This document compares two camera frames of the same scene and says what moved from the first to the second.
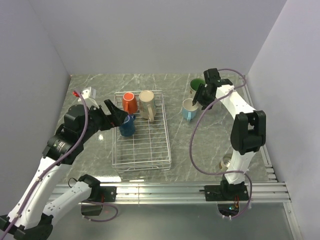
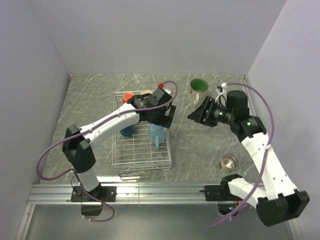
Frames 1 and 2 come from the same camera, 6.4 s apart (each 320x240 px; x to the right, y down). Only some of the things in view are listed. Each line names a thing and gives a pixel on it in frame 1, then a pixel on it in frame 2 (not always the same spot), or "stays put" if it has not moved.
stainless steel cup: (225, 164) stays put
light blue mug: (188, 110) to (157, 134)
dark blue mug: (127, 128) stays put
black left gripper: (117, 116) to (165, 120)
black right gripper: (198, 98) to (201, 116)
